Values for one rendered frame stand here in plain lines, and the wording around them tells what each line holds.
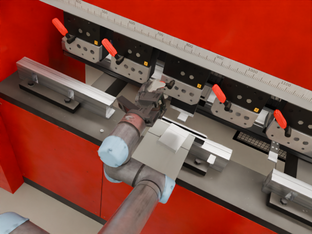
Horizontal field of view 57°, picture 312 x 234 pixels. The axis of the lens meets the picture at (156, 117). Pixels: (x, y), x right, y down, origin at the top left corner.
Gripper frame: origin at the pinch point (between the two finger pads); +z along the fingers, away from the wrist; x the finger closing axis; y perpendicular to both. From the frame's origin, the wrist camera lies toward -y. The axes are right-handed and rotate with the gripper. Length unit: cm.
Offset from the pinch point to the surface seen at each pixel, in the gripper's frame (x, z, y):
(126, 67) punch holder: 4.6, 2.9, -12.7
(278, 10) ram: 22.2, 3.0, 37.9
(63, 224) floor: -99, -19, -80
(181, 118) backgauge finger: -24.2, 11.3, 1.1
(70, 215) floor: -99, -12, -80
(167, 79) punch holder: -0.1, 3.4, 2.7
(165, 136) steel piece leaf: -23.6, -1.5, -1.0
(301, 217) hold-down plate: -57, -1, 50
